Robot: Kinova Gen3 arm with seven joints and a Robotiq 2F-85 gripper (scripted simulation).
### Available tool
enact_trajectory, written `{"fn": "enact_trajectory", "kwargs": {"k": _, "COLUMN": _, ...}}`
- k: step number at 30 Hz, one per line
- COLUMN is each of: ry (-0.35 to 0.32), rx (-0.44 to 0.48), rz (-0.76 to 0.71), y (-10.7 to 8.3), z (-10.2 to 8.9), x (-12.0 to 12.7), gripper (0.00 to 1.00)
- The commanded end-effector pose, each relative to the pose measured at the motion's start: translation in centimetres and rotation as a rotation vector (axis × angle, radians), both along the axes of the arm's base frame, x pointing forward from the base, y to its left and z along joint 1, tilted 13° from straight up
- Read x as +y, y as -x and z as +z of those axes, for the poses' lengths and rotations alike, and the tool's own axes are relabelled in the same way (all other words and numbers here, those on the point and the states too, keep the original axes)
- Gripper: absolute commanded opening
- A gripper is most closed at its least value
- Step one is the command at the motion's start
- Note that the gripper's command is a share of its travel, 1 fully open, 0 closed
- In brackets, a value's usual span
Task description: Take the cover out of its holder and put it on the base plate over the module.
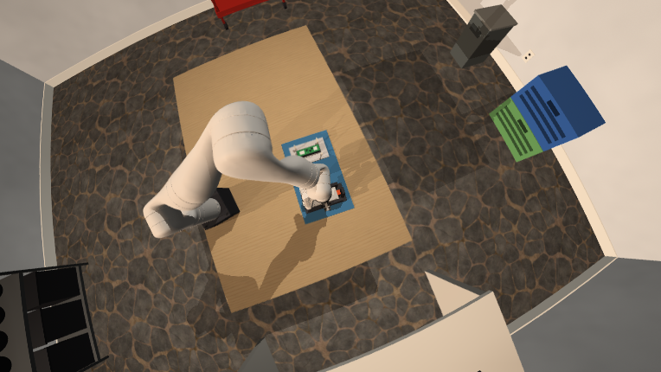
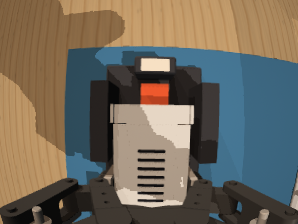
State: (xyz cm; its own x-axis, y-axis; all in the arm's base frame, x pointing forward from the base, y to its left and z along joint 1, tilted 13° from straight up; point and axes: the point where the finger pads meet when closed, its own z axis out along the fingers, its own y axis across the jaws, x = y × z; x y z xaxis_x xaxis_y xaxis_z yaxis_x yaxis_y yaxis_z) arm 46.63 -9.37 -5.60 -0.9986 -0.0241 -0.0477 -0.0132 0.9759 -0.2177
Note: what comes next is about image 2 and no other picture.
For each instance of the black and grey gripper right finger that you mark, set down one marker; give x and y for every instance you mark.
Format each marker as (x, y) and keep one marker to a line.
(257, 208)

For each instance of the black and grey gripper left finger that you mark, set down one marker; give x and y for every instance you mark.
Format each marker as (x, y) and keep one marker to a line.
(42, 206)

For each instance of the beige rectangular cover with slots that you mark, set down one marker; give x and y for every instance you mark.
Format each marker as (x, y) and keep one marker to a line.
(151, 153)

